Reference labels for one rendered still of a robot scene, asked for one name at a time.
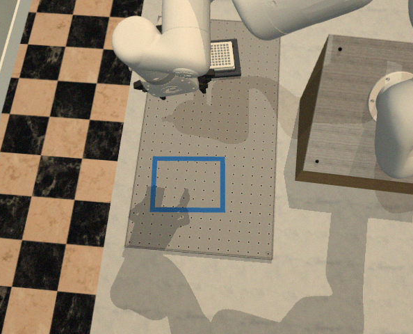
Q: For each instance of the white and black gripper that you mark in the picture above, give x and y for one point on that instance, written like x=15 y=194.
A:
x=175 y=87

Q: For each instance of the blue tape rectangle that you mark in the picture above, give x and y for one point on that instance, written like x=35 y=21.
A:
x=188 y=209

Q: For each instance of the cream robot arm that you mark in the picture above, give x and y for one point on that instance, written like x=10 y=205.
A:
x=183 y=49

